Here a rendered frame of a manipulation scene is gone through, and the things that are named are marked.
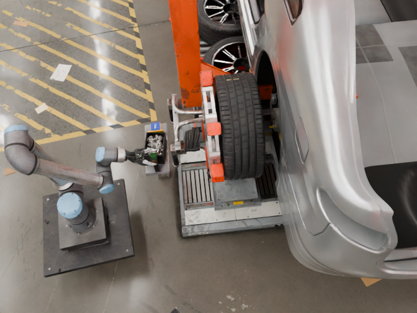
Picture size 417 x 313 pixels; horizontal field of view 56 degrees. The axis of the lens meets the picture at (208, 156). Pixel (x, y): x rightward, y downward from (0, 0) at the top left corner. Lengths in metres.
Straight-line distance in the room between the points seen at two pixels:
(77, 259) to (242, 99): 1.54
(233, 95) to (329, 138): 0.84
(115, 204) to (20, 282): 0.90
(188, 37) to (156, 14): 2.16
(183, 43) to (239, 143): 0.76
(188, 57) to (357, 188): 1.54
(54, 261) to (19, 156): 0.96
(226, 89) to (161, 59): 1.95
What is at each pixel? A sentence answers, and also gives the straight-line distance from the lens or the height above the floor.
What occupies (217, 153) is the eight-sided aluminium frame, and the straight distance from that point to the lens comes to 2.22.
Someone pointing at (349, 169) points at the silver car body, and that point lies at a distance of 1.46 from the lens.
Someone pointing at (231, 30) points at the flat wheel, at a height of 0.50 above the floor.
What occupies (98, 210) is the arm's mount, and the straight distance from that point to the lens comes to 2.81.
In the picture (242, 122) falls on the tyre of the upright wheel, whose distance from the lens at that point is 2.15.
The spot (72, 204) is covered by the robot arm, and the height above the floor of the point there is 0.66.
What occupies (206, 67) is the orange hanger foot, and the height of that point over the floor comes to 0.83.
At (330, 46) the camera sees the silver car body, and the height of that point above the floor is 1.76.
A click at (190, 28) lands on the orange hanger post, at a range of 2.46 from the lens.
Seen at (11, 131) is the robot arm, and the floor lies 1.25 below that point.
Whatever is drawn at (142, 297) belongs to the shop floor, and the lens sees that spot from 2.97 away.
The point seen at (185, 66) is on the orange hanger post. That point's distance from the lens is 2.67.
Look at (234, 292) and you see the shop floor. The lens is 2.93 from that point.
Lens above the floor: 2.86
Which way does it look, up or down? 59 degrees down
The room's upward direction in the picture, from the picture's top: 3 degrees counter-clockwise
